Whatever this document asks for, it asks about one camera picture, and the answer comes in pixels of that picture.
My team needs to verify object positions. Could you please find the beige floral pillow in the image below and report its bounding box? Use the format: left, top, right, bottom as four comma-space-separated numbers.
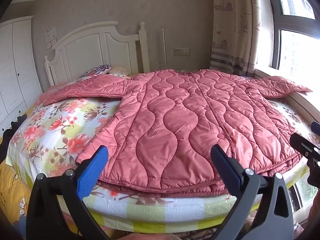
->
110, 66, 131, 77

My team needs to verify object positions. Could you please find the white wardrobe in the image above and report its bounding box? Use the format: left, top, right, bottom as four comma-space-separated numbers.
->
0, 15, 43, 133

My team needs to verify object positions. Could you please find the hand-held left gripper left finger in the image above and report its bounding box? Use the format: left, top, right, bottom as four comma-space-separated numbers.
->
26, 145, 110, 240

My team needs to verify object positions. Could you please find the dark object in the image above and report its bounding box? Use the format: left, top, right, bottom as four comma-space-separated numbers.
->
0, 114, 27, 164

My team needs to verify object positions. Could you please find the printed striped curtain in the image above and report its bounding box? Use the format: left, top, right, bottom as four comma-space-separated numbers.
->
209, 0, 259, 77

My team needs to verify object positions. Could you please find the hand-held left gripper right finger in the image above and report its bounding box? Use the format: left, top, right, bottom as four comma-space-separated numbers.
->
210, 144, 295, 240

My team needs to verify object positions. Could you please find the pink quilted jacket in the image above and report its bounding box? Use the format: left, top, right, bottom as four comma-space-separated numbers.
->
42, 69, 313, 198

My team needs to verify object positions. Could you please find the yellow daisy blanket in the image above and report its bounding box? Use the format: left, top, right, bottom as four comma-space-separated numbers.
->
0, 160, 80, 240

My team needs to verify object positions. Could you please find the purple patterned pillow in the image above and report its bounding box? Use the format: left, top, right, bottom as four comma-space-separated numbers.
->
79, 65, 112, 78

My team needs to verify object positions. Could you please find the dark framed window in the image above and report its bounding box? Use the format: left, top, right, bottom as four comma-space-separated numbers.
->
265, 0, 320, 78

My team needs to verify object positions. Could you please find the white wooden headboard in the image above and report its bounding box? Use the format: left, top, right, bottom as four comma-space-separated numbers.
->
44, 21, 150, 87

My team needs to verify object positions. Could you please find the bed with floral sheet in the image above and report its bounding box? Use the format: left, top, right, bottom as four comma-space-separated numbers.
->
5, 67, 320, 233

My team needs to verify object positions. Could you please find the white window sill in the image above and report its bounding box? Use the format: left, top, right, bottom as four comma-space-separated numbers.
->
255, 67, 320, 122

